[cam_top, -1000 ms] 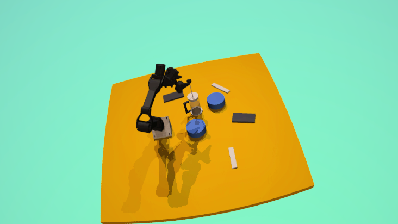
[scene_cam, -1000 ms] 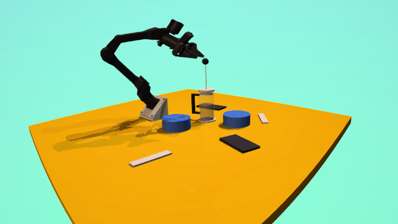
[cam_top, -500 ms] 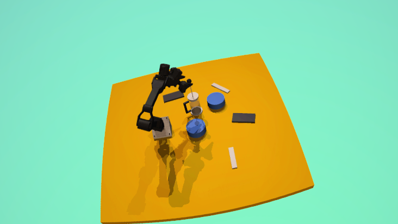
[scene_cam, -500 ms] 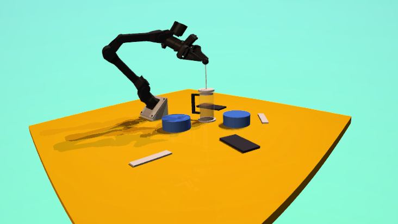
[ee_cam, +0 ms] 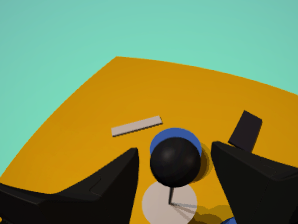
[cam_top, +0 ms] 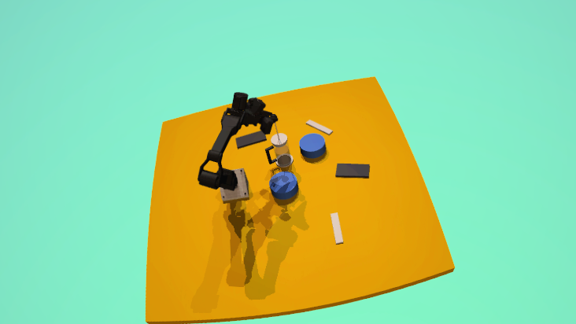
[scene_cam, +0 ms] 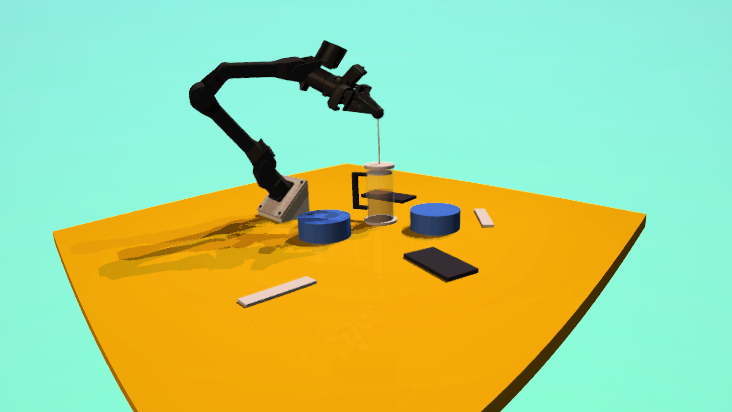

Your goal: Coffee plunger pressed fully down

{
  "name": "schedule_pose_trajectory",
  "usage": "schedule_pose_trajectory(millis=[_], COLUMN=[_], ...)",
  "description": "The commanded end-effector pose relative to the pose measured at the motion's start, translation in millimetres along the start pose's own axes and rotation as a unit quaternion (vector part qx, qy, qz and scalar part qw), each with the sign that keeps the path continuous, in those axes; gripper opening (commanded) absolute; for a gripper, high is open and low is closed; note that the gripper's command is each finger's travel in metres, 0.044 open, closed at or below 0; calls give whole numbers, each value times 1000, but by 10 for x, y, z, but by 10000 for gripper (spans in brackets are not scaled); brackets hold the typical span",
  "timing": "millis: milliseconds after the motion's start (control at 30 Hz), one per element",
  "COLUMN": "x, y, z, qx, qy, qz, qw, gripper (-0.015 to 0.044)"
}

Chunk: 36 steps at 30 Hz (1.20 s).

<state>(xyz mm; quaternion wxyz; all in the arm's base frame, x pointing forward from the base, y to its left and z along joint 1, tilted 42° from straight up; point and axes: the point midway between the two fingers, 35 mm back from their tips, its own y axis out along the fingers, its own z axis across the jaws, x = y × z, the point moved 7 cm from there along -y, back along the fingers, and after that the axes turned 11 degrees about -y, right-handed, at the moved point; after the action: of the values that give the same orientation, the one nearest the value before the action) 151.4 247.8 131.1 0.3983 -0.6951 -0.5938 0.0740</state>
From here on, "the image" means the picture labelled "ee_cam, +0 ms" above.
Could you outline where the dark grey flat rectangular slab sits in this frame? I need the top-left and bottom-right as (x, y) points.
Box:
(227, 109), (262, 152)

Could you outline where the pale pink flat bar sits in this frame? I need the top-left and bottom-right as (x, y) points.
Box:
(110, 116), (162, 137)

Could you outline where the blue cylinder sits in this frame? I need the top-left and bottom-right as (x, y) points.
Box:
(221, 217), (237, 224)
(149, 127), (201, 157)

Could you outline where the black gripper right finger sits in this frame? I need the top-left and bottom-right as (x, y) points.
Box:
(210, 141), (298, 224)

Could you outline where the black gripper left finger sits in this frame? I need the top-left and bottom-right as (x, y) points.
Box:
(0, 148), (140, 224)

